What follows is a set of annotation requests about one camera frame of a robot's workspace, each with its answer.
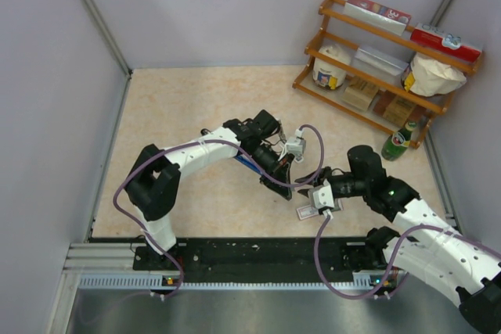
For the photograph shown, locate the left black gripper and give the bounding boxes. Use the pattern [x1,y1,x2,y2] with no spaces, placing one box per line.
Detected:
[250,144,294,200]

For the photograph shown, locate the red white staple box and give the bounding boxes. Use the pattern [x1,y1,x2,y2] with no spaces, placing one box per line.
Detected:
[296,199,344,221]

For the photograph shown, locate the small white stapler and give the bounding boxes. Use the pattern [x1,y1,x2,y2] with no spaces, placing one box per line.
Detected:
[278,120,304,163]

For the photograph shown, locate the blue metal stapler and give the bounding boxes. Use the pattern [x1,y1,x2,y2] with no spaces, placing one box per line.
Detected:
[200,127,261,174]

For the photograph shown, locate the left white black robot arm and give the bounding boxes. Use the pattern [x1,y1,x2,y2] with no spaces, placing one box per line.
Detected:
[124,110,294,269]

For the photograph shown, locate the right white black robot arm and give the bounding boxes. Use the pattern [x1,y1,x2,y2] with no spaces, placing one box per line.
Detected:
[298,145,500,333]

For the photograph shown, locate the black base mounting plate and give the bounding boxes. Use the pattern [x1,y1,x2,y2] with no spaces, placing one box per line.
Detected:
[132,236,392,283]

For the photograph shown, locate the green glass bottle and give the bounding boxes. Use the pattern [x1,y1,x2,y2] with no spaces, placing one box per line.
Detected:
[380,121,417,161]

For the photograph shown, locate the light brown cardboard box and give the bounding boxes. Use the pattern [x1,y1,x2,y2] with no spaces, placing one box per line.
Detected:
[342,77,379,111]

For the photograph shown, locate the white jar with label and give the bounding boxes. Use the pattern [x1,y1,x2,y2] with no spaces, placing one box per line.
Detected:
[312,44,351,90]

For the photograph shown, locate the dark brown cardboard box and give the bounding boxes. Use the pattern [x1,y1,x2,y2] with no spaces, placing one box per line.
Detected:
[373,92,426,127]

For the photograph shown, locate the wooden three-tier shelf rack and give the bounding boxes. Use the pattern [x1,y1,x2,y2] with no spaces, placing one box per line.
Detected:
[293,0,484,148]

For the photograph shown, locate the silver grey long box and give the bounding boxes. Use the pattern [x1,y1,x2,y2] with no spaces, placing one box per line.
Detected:
[351,45,409,85]

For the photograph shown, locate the white bag with yellow label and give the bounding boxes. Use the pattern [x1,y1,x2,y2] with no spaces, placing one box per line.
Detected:
[401,53,467,97]

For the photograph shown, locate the red foil roll box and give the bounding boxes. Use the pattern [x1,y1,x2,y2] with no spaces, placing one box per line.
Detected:
[343,0,412,36]

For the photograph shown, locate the red white wrap box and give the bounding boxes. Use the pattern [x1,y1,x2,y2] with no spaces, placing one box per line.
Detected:
[410,23,483,63]

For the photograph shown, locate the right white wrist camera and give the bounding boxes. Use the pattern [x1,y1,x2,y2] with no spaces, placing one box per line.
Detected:
[308,185,335,210]

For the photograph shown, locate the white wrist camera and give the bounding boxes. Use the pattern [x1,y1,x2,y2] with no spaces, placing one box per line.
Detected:
[283,136,306,161]
[308,185,335,210]

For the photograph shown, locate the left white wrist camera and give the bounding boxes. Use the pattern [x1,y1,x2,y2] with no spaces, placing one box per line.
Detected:
[283,136,306,161]

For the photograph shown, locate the grey slotted cable duct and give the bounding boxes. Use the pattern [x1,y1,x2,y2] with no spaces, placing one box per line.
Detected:
[78,272,380,293]

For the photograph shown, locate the aluminium frame rail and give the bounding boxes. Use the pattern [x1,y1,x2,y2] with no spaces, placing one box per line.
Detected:
[63,242,142,274]

